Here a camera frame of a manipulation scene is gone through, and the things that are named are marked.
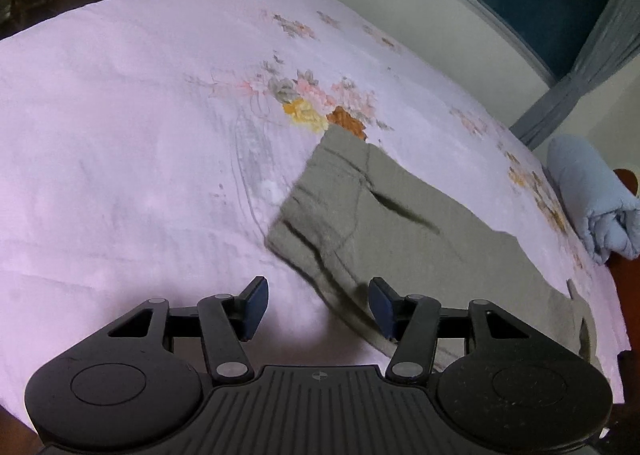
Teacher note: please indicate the wooden bed frame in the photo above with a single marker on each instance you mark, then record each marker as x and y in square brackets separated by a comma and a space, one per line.
[627, 285]

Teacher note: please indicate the pink floral bed sheet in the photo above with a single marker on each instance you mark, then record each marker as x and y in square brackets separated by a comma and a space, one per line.
[150, 135]

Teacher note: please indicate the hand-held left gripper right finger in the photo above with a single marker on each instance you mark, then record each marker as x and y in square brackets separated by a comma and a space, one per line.
[381, 304]

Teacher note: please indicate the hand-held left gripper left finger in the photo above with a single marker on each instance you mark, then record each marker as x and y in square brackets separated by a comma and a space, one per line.
[257, 302]

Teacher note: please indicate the grey curtain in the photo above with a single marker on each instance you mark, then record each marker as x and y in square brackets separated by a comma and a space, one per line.
[585, 65]

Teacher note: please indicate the rolled light blue blanket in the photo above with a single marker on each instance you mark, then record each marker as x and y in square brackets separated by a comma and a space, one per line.
[592, 200]

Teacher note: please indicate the olive green pants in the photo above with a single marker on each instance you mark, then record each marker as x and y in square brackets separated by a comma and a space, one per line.
[400, 215]

